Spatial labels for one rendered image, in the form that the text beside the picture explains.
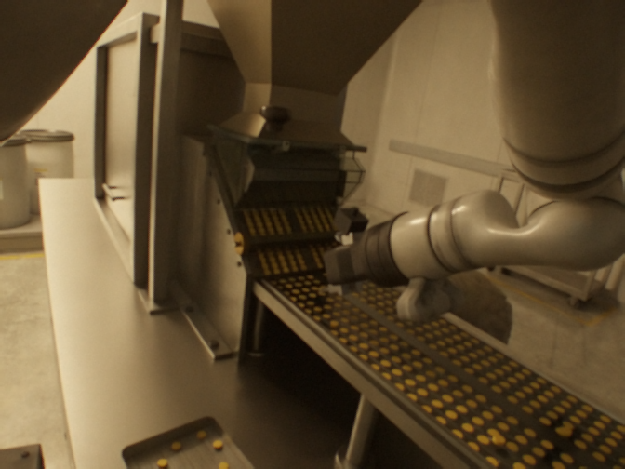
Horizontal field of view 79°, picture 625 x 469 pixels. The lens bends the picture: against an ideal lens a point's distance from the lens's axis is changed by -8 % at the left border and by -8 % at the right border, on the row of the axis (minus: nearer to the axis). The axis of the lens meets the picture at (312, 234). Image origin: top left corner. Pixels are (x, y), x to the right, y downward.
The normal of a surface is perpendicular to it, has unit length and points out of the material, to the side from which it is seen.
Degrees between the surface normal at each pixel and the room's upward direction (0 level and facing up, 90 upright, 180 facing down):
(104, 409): 0
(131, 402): 0
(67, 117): 90
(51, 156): 85
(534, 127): 152
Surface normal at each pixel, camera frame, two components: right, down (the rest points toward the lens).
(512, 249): -0.64, 0.70
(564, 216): -0.74, -0.28
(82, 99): 0.56, 0.33
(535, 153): -0.50, 0.86
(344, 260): -0.58, -0.02
